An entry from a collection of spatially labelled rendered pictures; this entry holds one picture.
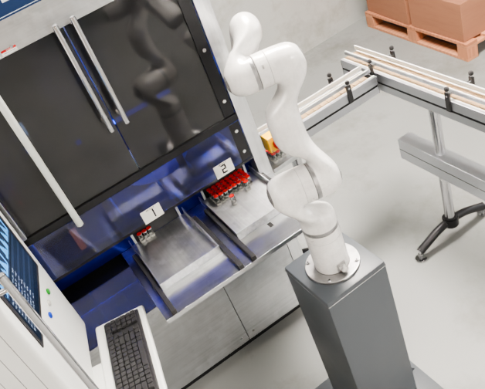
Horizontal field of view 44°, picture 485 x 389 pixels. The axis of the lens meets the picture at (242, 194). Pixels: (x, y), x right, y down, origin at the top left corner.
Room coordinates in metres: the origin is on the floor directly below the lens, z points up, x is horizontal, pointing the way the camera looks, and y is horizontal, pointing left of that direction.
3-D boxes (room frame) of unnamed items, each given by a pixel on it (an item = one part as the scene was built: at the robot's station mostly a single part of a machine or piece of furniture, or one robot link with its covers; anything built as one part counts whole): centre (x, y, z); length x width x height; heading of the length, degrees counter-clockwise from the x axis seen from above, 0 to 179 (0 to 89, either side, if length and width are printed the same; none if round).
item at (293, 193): (1.46, -0.16, 1.16); 0.19 x 0.12 x 0.24; 91
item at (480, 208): (2.16, -0.93, 0.07); 0.50 x 0.08 x 0.14; 107
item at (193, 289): (1.83, 0.14, 0.87); 0.70 x 0.48 x 0.02; 107
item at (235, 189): (2.03, 0.03, 0.90); 0.18 x 0.02 x 0.05; 107
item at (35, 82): (1.89, 0.54, 1.51); 0.47 x 0.01 x 0.59; 107
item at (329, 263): (1.46, -0.19, 0.95); 0.19 x 0.19 x 0.18
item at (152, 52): (2.02, 0.11, 1.51); 0.43 x 0.01 x 0.59; 107
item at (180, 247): (1.84, 0.33, 0.90); 0.34 x 0.26 x 0.04; 17
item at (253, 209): (1.94, 0.00, 0.90); 0.34 x 0.26 x 0.04; 17
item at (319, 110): (2.35, -0.44, 0.92); 0.69 x 0.15 x 0.16; 107
